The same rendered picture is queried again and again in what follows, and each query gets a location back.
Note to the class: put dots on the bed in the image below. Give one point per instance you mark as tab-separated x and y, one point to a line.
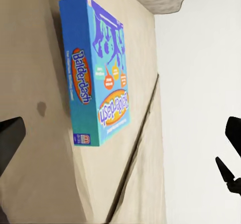
50	180

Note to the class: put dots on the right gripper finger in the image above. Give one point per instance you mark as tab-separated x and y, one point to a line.
226	173

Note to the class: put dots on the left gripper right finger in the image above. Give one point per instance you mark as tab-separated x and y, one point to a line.
233	133

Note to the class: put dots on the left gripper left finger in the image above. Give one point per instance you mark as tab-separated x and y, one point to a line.
12	133

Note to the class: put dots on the board game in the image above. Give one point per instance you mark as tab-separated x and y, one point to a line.
96	71

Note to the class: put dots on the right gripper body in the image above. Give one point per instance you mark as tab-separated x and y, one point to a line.
237	186

